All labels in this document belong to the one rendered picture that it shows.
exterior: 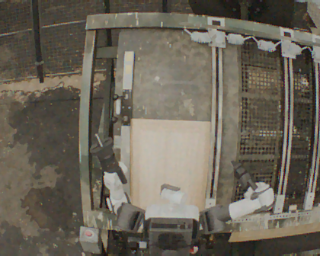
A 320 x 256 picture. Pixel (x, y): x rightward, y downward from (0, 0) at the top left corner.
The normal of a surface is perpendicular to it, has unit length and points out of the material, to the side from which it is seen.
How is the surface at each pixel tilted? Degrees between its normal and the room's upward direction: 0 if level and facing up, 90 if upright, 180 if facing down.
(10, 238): 0
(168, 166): 51
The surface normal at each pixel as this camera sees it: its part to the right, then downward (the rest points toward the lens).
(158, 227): 0.02, -0.92
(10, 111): 0.00, -0.70
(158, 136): -0.04, 0.11
